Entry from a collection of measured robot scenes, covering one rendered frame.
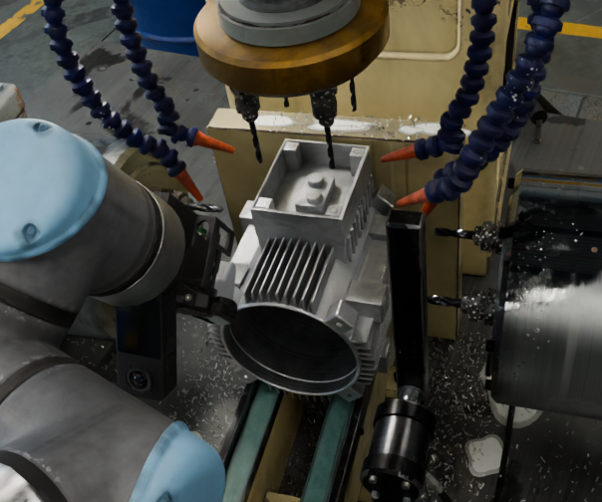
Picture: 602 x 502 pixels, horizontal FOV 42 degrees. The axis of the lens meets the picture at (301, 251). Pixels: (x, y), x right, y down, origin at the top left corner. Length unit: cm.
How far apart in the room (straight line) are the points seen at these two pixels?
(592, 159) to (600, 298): 69
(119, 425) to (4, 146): 18
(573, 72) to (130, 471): 279
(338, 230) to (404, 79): 25
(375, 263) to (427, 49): 27
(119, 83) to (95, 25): 207
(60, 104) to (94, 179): 127
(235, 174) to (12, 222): 55
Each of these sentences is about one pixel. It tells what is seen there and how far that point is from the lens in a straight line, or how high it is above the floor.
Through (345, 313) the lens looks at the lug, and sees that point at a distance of 78.
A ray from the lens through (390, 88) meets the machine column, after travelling 99.
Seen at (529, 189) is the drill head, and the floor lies 116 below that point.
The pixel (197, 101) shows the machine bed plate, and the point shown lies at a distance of 163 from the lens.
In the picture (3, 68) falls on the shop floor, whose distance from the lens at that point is 371.
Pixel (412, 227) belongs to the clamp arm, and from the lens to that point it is 63.
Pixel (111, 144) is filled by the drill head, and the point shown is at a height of 116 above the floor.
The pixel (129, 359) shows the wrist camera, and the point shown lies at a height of 118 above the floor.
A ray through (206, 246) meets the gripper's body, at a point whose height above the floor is 123.
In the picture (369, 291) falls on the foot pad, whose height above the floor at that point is 108.
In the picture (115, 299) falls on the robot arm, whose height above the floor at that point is 128.
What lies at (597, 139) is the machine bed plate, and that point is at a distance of 146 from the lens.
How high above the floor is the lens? 169
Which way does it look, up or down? 45 degrees down
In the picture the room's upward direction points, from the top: 10 degrees counter-clockwise
